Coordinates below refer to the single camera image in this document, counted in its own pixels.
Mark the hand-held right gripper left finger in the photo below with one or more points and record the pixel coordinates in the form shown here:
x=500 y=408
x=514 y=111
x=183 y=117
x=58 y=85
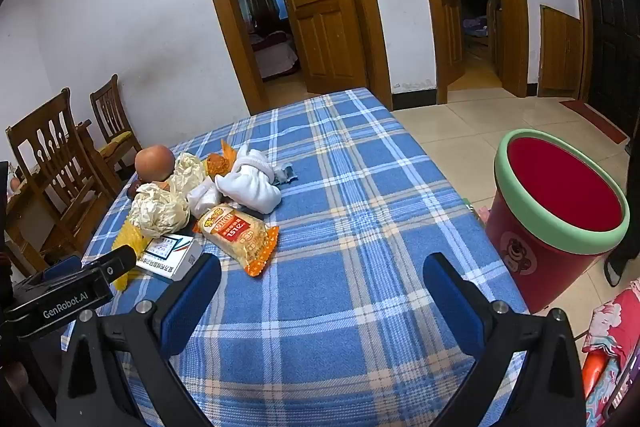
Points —
x=192 y=302

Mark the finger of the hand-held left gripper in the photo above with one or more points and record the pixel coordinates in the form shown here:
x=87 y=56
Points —
x=65 y=302
x=62 y=267

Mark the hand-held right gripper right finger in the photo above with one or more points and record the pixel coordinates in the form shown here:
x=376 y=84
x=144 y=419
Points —
x=452 y=302

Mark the white blue carton box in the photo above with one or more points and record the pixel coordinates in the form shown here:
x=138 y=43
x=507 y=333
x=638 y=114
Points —
x=167 y=259

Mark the yellow foam fruit net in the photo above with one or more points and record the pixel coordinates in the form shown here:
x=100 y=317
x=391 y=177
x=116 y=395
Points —
x=125 y=238

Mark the orange clear snack packet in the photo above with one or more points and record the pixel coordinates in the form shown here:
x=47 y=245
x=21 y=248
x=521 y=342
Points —
x=240 y=237

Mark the red bin with green rim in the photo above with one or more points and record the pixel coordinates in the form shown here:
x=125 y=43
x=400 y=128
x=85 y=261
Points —
x=530 y=272

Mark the large cream paper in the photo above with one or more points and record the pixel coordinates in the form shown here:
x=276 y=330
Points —
x=157 y=209

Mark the white tissue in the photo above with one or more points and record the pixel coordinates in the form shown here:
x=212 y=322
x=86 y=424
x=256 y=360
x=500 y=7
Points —
x=202 y=199

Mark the white cloth bundle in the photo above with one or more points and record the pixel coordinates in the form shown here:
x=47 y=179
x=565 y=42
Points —
x=250 y=189

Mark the small cream paper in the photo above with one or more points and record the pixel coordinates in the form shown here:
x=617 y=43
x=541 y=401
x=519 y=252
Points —
x=187 y=169

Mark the orange snack wrapper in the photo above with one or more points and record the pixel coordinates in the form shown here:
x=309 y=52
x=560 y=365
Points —
x=217 y=164

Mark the grey wrapper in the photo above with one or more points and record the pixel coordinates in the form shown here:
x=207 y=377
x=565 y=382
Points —
x=285 y=172

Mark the small dark red fruit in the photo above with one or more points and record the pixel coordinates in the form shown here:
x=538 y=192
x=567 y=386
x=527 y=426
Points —
x=132 y=192

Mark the blue plaid tablecloth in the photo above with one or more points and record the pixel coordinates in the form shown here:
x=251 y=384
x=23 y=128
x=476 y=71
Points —
x=325 y=257

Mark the apple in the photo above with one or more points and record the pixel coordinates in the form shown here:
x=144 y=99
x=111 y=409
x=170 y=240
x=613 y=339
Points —
x=154 y=162

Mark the wooden chair with yellow cushion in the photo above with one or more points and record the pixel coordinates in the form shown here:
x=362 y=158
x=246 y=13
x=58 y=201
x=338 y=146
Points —
x=112 y=117

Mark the orange plastic stool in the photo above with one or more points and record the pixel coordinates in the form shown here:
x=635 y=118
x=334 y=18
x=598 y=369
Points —
x=592 y=374

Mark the red doormat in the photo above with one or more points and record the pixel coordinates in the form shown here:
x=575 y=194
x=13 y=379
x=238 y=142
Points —
x=595 y=119

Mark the bed with pink bedding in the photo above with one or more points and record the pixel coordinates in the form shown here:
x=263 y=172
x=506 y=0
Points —
x=272 y=54

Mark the low wooden cabinet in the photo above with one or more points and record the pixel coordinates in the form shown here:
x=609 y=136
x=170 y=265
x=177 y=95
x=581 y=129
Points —
x=560 y=52

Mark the black entrance door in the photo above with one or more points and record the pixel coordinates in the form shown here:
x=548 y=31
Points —
x=610 y=7

